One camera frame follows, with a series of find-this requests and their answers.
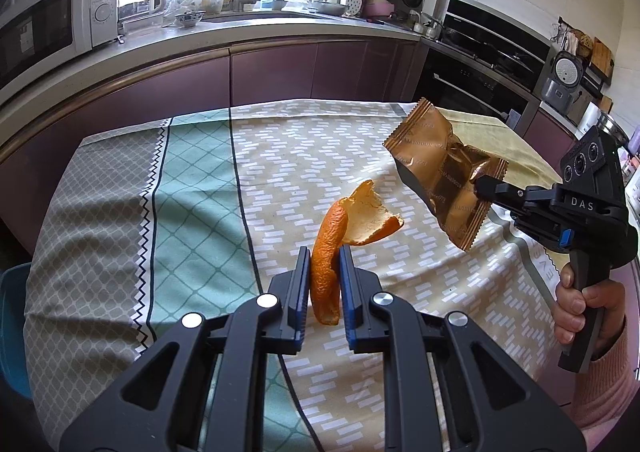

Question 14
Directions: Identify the white paper roll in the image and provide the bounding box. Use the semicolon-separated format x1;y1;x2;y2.
580;102;602;133

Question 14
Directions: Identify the patterned green beige tablecloth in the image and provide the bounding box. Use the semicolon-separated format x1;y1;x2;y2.
22;99;566;452

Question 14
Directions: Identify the white microwave oven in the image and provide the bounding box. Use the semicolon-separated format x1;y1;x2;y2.
0;0;123;92

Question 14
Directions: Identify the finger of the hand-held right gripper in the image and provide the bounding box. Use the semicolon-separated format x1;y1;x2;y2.
492;202;551;247
472;174;557;213

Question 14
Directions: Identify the blue stool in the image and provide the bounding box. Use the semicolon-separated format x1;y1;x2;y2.
0;264;33;400

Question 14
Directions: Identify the orange peel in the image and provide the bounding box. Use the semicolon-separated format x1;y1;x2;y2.
310;179;405;327

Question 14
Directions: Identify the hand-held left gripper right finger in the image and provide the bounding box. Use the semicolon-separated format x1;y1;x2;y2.
339;244;587;452

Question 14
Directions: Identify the black built-in oven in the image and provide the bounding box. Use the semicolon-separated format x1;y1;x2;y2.
412;39;543;133

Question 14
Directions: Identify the person's right forearm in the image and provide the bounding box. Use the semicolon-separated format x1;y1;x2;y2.
570;317;640;438

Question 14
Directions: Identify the pink pot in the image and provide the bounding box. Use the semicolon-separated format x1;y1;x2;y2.
361;0;396;18

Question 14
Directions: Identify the kitchen sink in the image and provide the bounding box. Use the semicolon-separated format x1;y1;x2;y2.
202;12;321;23

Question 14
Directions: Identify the large gold snack wrapper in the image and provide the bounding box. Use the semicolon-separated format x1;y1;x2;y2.
382;98;510;253

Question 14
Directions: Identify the clear glass food container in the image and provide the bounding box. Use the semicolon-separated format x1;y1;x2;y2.
121;12;165;35

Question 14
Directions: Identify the plain yellow tablecloth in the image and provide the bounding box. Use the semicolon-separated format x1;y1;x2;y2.
435;106;568;187

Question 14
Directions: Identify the kitchen counter with brown cabinets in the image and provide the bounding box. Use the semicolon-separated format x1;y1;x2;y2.
0;6;426;243

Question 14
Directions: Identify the wooden cutting board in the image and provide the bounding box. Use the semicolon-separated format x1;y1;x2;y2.
590;36;614;82

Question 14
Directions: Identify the white grey rice cooker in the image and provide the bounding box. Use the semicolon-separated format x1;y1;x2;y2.
540;50;586;112

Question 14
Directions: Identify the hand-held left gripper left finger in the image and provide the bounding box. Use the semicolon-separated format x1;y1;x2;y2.
59;246;312;452

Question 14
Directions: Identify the steel pot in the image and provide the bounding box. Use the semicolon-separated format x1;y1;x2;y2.
597;110;632;145

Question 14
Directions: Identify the person's right hand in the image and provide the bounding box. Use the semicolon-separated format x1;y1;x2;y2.
552;264;627;358

